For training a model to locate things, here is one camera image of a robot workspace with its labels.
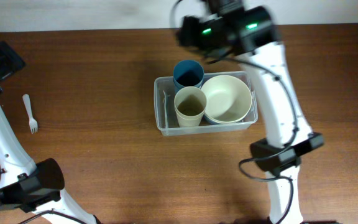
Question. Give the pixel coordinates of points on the cream cup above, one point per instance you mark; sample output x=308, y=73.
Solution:
x=189, y=121
x=190, y=102

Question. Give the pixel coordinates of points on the cream bowl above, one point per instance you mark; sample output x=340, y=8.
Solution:
x=223, y=91
x=232, y=113

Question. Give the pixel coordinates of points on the white plastic spoon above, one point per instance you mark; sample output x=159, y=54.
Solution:
x=165, y=100

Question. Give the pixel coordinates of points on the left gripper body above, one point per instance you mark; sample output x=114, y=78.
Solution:
x=6, y=63

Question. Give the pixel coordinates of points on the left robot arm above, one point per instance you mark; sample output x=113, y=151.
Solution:
x=37, y=188

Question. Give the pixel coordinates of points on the white plastic fork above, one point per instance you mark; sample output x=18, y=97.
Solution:
x=33, y=124

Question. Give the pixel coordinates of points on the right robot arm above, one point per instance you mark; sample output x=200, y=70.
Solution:
x=250, y=38

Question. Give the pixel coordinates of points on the blue bowl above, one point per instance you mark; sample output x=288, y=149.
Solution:
x=213, y=121

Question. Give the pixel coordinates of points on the blue cup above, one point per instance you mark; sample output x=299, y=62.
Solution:
x=188, y=72
x=178, y=86

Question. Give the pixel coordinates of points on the clear plastic container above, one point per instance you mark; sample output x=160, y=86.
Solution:
x=166, y=84

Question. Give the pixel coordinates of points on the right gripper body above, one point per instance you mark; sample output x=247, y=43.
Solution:
x=205, y=35

